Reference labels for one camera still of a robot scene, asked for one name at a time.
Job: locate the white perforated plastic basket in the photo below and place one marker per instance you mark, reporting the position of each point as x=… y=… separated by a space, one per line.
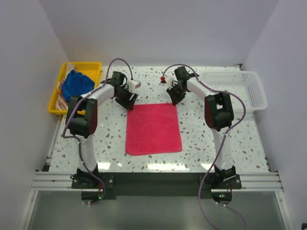
x=244 y=84

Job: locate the white orange patterned towel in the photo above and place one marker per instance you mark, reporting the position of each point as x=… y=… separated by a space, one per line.
x=60 y=103

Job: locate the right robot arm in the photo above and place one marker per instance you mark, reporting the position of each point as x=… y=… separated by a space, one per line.
x=218 y=115

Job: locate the pink microfiber towel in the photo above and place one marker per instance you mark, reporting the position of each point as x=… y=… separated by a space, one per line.
x=152 y=129

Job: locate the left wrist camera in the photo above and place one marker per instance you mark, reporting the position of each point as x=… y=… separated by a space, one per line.
x=132 y=85

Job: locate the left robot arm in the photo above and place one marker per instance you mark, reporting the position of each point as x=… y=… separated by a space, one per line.
x=82 y=117

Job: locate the blue towel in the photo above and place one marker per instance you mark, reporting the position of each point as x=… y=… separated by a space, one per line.
x=76 y=84

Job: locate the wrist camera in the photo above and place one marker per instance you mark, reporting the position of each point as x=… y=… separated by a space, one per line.
x=132 y=85
x=168 y=80

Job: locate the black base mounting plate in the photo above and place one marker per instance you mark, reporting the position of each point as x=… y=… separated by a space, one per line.
x=110 y=185

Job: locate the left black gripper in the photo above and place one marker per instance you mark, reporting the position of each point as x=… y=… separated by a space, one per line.
x=128 y=104

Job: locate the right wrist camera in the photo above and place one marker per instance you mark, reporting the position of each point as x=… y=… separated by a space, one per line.
x=168 y=80

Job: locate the aluminium extrusion rail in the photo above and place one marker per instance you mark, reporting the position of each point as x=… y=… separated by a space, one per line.
x=250 y=181

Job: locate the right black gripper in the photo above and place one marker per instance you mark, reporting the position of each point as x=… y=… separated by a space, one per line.
x=175 y=99

